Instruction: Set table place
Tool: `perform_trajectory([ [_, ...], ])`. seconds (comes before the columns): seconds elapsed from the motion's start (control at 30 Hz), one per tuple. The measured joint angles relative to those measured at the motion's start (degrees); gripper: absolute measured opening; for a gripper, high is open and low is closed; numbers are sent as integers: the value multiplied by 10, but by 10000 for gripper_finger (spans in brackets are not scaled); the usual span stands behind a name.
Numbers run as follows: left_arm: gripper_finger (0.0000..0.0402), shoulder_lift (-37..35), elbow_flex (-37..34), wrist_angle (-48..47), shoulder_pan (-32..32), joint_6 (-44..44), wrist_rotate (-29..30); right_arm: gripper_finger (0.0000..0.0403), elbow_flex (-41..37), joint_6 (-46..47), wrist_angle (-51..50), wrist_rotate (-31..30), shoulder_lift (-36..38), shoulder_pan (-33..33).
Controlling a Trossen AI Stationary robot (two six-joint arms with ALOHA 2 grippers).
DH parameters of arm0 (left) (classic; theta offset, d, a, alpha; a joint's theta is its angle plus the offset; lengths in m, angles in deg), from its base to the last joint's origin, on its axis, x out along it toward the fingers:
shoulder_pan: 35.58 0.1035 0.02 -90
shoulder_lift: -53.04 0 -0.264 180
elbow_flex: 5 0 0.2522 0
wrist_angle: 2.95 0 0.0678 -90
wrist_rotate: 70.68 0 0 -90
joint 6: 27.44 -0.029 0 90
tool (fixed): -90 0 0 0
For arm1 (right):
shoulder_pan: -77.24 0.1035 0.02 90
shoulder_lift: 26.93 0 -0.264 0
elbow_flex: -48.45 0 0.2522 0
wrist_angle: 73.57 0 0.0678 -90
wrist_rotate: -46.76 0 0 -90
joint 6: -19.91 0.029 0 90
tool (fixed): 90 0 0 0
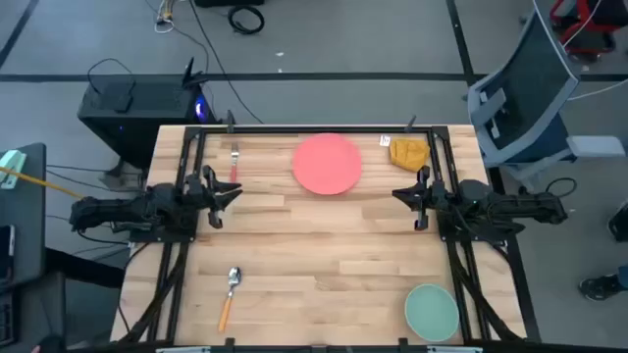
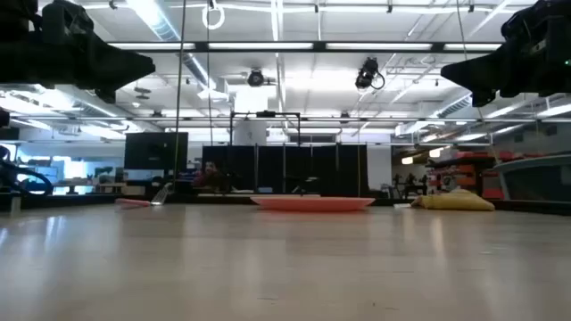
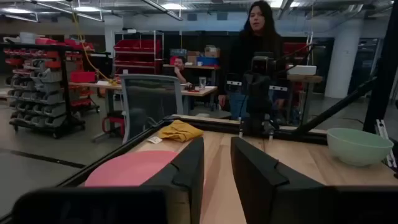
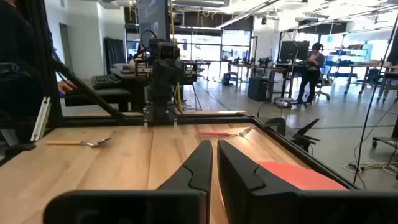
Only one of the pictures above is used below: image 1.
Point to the small black box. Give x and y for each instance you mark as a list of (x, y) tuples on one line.
[(122, 102)]

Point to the red round plate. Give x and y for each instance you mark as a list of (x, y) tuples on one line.
[(327, 164)]

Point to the mustard yellow folded napkin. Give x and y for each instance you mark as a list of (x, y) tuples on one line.
[(409, 154)]

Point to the black smartphone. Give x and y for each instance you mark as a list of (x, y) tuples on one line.
[(6, 252)]

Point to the dark side desk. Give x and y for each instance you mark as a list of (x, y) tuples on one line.
[(29, 220)]

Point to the small white tag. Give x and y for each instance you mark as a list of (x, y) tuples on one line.
[(385, 140)]

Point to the grey mesh office chair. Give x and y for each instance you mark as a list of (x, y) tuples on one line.
[(525, 98)]

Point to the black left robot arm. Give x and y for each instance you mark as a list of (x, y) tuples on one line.
[(122, 208)]

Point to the black computer tower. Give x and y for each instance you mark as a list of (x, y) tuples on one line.
[(147, 113)]

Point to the green round bowl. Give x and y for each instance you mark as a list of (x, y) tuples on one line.
[(432, 313)]

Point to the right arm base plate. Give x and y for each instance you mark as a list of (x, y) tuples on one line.
[(471, 235)]

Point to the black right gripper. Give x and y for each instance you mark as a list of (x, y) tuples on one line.
[(436, 196)]

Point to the white and yellow plug bundle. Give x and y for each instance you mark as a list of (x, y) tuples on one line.
[(166, 19)]

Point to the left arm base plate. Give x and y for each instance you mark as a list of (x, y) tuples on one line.
[(162, 237)]

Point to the black metal rail frame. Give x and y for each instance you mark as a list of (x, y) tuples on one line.
[(319, 130)]

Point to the grey floor plate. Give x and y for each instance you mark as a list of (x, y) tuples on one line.
[(122, 176)]

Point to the red metal cart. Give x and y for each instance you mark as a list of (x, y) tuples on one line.
[(584, 24)]

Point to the black shoe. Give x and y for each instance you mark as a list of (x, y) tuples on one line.
[(598, 287), (620, 223)]

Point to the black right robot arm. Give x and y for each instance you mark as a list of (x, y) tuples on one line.
[(510, 208)]

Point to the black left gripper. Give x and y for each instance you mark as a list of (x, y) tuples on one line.
[(198, 193)]

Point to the mint green stapler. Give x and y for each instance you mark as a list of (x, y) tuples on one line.
[(11, 166)]

